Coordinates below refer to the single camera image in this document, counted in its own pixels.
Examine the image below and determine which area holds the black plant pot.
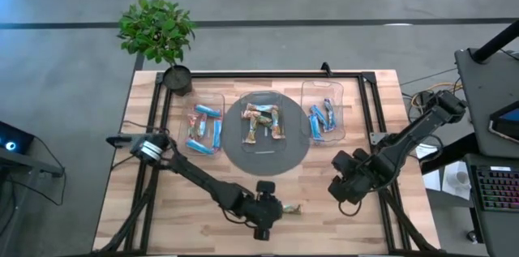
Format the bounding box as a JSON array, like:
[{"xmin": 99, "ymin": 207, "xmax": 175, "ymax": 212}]
[{"xmin": 162, "ymin": 65, "xmax": 193, "ymax": 96}]

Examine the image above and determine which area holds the black floor cable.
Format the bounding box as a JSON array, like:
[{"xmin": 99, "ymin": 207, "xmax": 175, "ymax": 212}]
[{"xmin": 399, "ymin": 66, "xmax": 459, "ymax": 87}]

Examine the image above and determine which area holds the dark keyboard desk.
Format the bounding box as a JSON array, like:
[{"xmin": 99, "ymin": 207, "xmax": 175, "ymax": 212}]
[{"xmin": 464, "ymin": 153, "xmax": 519, "ymax": 257}]

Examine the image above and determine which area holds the clear plastic bin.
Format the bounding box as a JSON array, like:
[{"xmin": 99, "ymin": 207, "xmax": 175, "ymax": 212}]
[
  {"xmin": 300, "ymin": 79, "xmax": 345, "ymax": 144},
  {"xmin": 238, "ymin": 90, "xmax": 287, "ymax": 155},
  {"xmin": 178, "ymin": 91, "xmax": 226, "ymax": 156}
]

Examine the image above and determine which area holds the black aluminium table frame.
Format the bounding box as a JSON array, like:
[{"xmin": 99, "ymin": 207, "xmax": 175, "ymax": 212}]
[{"xmin": 92, "ymin": 71, "xmax": 443, "ymax": 255}]

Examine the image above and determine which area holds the yellow cable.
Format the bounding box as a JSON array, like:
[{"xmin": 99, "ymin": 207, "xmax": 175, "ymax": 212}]
[{"xmin": 409, "ymin": 81, "xmax": 459, "ymax": 106}]

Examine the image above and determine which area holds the dark tablet screen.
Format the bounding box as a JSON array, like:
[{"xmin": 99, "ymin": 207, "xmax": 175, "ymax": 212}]
[{"xmin": 487, "ymin": 101, "xmax": 519, "ymax": 143}]

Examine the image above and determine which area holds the backlit black keyboard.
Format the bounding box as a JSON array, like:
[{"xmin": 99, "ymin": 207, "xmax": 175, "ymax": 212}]
[{"xmin": 476, "ymin": 165, "xmax": 519, "ymax": 212}]

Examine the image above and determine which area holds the grey metal bracket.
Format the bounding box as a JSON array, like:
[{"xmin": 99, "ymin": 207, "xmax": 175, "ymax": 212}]
[{"xmin": 369, "ymin": 131, "xmax": 387, "ymax": 146}]

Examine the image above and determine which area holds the dark grey stand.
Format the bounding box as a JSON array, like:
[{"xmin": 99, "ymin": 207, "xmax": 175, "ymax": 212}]
[{"xmin": 0, "ymin": 146, "xmax": 66, "ymax": 179}]

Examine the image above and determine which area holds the black box with blue light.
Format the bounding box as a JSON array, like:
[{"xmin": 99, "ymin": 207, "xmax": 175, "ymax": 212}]
[{"xmin": 0, "ymin": 121, "xmax": 36, "ymax": 155}]

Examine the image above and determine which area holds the grey round mat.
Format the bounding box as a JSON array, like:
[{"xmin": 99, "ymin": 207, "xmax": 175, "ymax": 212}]
[{"xmin": 221, "ymin": 91, "xmax": 312, "ymax": 177}]

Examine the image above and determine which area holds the grey side desk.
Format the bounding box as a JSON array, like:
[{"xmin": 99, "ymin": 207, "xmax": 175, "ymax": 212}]
[{"xmin": 453, "ymin": 48, "xmax": 519, "ymax": 159}]

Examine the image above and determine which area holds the red and white snack bag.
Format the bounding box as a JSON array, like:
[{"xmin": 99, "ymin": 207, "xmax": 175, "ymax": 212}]
[{"xmin": 197, "ymin": 113, "xmax": 208, "ymax": 139}]

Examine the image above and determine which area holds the blue purple granola bar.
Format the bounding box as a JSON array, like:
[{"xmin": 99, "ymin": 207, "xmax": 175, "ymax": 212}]
[{"xmin": 308, "ymin": 113, "xmax": 325, "ymax": 144}]

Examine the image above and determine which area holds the white paper sheet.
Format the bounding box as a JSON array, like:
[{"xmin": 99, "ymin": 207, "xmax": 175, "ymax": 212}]
[
  {"xmin": 415, "ymin": 142, "xmax": 440, "ymax": 160},
  {"xmin": 440, "ymin": 161, "xmax": 474, "ymax": 201},
  {"xmin": 422, "ymin": 169, "xmax": 443, "ymax": 192}
]

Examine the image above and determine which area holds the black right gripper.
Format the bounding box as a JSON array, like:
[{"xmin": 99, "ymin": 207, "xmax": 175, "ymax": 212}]
[{"xmin": 327, "ymin": 148, "xmax": 371, "ymax": 205}]

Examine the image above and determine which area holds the white cup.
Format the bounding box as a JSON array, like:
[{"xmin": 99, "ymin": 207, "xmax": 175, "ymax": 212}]
[{"xmin": 454, "ymin": 170, "xmax": 471, "ymax": 188}]

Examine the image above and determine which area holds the black slanted pole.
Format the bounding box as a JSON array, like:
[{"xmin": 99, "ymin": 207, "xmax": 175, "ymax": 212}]
[{"xmin": 472, "ymin": 19, "xmax": 519, "ymax": 63}]

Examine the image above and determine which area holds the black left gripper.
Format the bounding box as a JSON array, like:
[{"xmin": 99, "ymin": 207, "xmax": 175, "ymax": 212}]
[{"xmin": 242, "ymin": 180, "xmax": 285, "ymax": 242}]

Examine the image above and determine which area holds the green leafy plant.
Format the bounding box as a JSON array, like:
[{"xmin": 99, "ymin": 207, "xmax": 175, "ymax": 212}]
[{"xmin": 117, "ymin": 0, "xmax": 196, "ymax": 66}]

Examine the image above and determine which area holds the blue orange granola bar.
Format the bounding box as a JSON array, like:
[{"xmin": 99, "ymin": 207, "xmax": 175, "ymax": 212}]
[{"xmin": 246, "ymin": 103, "xmax": 280, "ymax": 113}]

